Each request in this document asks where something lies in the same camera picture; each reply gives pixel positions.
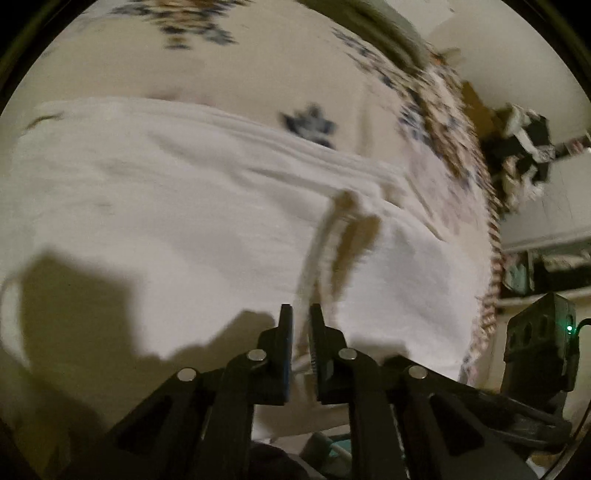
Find floral patterned bedspread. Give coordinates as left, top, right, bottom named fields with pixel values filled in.
left=0, top=0, right=505, bottom=462

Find pile of dark clothes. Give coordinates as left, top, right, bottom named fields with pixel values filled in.
left=478, top=102, right=557, bottom=214

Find green pillow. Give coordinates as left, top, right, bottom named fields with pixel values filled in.
left=295, top=0, right=437, bottom=72

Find teal cloth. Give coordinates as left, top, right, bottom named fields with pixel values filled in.
left=299, top=433, right=354, bottom=478

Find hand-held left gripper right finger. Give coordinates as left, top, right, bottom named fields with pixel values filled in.
left=310, top=304, right=536, bottom=480

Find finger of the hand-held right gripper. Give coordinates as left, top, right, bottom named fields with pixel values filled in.
left=475, top=390, right=574, bottom=452

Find white cabinet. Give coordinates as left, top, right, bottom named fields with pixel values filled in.
left=499, top=150, right=591, bottom=254

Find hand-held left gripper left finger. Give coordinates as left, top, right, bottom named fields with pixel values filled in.
left=60, top=304, right=295, bottom=480

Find white pants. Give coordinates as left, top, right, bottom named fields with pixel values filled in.
left=0, top=97, right=491, bottom=444

